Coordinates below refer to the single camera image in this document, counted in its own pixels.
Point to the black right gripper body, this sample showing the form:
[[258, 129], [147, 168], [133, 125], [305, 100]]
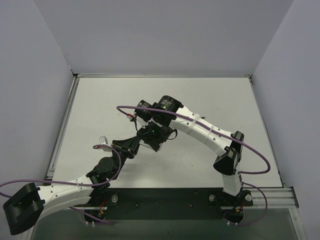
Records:
[[155, 142]]

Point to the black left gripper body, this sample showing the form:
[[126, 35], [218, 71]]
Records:
[[121, 149]]

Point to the white remote with red keypad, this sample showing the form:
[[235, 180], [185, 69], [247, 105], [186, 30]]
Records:
[[142, 143]]

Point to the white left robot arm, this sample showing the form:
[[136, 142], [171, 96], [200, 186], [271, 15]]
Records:
[[31, 203]]

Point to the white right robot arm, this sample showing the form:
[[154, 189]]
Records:
[[160, 120]]

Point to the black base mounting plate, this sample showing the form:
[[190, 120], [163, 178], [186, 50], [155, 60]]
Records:
[[167, 203]]

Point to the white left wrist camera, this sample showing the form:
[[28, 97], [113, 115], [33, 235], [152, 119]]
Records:
[[104, 142]]

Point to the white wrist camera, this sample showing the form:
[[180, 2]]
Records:
[[104, 142], [133, 118]]

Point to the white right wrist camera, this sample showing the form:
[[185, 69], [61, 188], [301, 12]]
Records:
[[133, 118]]

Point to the aluminium rail frame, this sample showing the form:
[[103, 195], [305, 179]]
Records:
[[228, 103]]

